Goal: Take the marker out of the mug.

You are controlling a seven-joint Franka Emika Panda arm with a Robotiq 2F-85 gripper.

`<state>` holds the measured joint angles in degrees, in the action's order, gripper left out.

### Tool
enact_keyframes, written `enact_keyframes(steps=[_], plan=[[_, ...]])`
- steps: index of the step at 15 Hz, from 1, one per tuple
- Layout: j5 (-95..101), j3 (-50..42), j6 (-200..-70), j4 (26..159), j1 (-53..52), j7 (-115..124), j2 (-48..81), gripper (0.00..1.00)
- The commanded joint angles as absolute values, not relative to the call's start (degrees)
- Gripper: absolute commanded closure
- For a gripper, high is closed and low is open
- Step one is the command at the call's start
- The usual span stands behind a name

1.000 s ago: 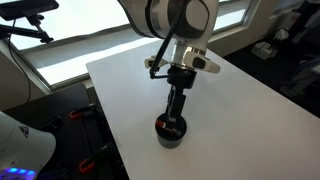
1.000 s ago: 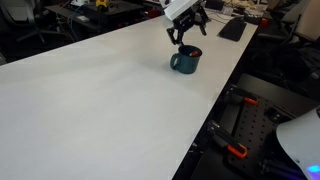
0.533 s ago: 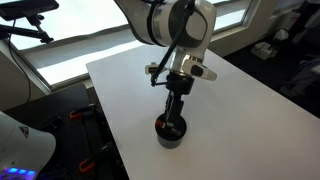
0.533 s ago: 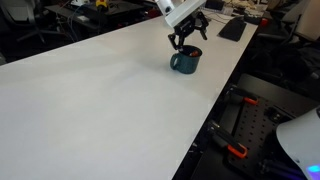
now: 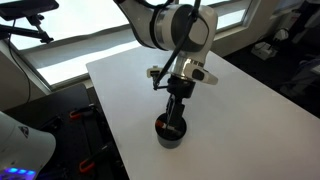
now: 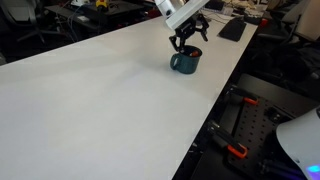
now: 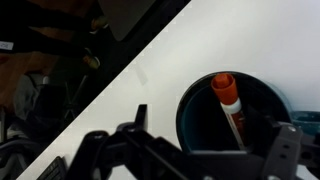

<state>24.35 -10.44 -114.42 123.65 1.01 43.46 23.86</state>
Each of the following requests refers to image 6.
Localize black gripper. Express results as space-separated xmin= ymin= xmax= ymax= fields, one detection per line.
xmin=168 ymin=13 xmax=210 ymax=54

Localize orange-handled black clamp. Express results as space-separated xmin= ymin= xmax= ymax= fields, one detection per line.
xmin=226 ymin=87 xmax=259 ymax=106
xmin=208 ymin=121 xmax=248 ymax=159

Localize dark teal mug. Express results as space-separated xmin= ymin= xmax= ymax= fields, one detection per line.
xmin=169 ymin=45 xmax=203 ymax=75

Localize black perforated mounting board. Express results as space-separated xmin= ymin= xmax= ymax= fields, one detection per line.
xmin=226 ymin=96 xmax=301 ymax=180

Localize black keyboard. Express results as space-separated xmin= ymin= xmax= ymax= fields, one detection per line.
xmin=218 ymin=17 xmax=248 ymax=43

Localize yellow tool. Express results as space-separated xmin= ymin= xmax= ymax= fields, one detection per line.
xmin=95 ymin=0 xmax=109 ymax=9

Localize white robot base blue light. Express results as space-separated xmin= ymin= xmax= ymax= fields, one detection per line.
xmin=275 ymin=107 xmax=320 ymax=180

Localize black desk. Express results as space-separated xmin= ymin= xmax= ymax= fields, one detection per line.
xmin=44 ymin=0 xmax=148 ymax=29

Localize light office chair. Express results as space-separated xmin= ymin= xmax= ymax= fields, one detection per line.
xmin=289 ymin=0 xmax=320 ymax=41

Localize grey office chair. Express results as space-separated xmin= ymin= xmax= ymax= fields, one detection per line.
xmin=0 ymin=0 xmax=64 ymax=44

